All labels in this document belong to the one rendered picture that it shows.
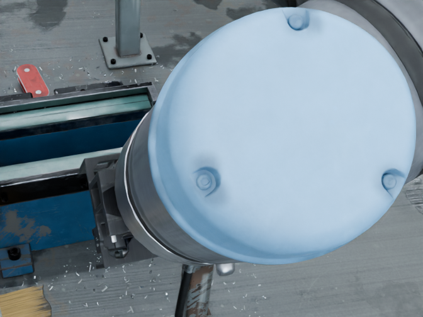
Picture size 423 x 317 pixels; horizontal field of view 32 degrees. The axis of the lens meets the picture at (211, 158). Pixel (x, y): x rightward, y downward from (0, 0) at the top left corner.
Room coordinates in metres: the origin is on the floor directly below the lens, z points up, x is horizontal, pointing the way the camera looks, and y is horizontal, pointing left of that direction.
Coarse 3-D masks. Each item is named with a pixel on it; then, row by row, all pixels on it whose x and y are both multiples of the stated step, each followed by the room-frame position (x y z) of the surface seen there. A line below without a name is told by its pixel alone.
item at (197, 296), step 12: (192, 276) 0.43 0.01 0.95; (204, 276) 0.43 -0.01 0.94; (180, 288) 0.41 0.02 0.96; (192, 288) 0.43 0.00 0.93; (204, 288) 0.43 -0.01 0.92; (180, 300) 0.40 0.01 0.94; (192, 300) 0.43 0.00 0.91; (204, 300) 0.43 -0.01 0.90; (180, 312) 0.40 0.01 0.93; (192, 312) 0.43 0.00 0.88; (204, 312) 0.43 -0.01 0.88
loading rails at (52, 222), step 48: (48, 96) 0.69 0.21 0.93; (96, 96) 0.71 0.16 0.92; (144, 96) 0.72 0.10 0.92; (0, 144) 0.63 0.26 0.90; (48, 144) 0.65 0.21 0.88; (96, 144) 0.67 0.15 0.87; (0, 192) 0.53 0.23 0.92; (48, 192) 0.55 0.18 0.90; (0, 240) 0.53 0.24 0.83; (48, 240) 0.55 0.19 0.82
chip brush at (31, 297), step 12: (36, 288) 0.48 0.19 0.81; (0, 300) 0.46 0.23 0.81; (12, 300) 0.46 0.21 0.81; (24, 300) 0.47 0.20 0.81; (36, 300) 0.47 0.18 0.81; (0, 312) 0.45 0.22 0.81; (12, 312) 0.45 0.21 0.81; (24, 312) 0.45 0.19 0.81; (36, 312) 0.45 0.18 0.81; (48, 312) 0.45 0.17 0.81
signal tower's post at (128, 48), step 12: (120, 0) 0.94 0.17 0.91; (132, 0) 0.95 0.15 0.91; (120, 12) 0.94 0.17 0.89; (132, 12) 0.95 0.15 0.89; (120, 24) 0.94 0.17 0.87; (132, 24) 0.95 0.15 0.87; (120, 36) 0.94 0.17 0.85; (132, 36) 0.95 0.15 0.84; (144, 36) 1.00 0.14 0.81; (108, 48) 0.96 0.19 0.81; (120, 48) 0.94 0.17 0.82; (132, 48) 0.95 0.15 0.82; (144, 48) 0.97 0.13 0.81; (108, 60) 0.93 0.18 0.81; (120, 60) 0.93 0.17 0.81; (132, 60) 0.94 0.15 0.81; (144, 60) 0.94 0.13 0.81
